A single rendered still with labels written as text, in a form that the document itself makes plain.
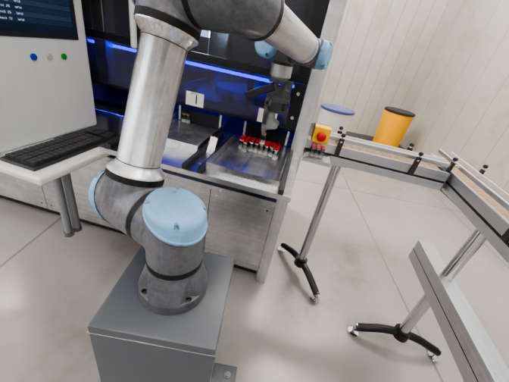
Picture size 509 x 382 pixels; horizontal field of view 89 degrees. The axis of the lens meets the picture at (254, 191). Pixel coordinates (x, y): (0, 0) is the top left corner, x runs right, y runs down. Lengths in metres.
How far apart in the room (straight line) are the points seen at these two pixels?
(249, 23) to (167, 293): 0.51
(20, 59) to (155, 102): 0.78
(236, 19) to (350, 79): 4.68
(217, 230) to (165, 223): 1.09
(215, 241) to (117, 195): 1.09
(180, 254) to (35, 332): 1.22
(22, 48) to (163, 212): 0.91
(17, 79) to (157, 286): 0.92
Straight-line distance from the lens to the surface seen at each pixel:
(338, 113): 4.13
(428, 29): 5.45
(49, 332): 1.64
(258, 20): 0.51
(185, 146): 1.06
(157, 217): 0.48
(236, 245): 1.58
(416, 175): 1.46
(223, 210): 1.45
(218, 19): 0.50
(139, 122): 0.54
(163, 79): 0.54
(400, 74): 5.37
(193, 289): 0.60
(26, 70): 1.28
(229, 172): 0.90
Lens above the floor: 1.31
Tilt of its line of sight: 30 degrees down
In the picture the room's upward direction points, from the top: 12 degrees clockwise
